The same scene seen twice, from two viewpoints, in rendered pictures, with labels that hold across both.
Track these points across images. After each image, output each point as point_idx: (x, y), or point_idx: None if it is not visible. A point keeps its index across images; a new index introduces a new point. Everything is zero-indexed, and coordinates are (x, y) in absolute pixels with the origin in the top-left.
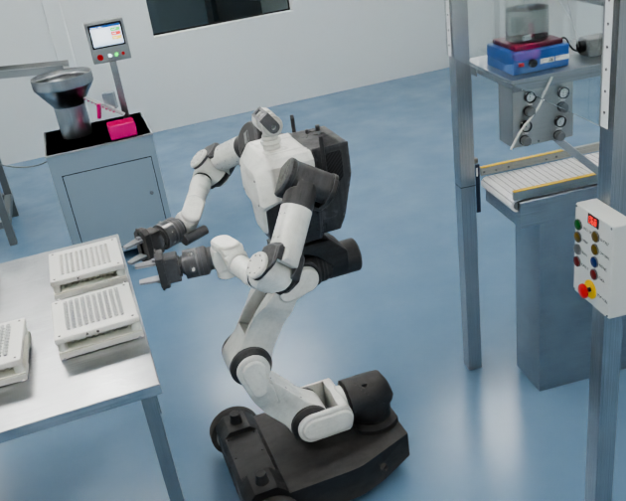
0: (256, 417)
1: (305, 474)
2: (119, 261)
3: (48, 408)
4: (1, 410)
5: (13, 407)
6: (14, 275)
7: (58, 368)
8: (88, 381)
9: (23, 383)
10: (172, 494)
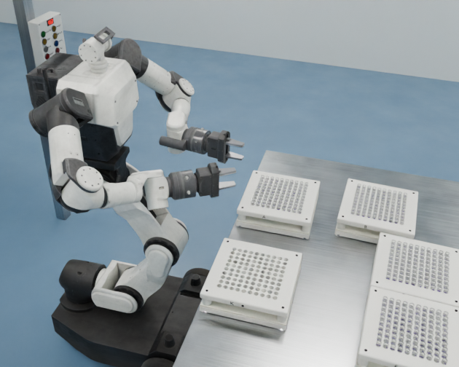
0: (147, 351)
1: (164, 283)
2: (225, 242)
3: (336, 167)
4: (366, 180)
5: (358, 178)
6: (334, 358)
7: (321, 192)
8: (305, 172)
9: None
10: None
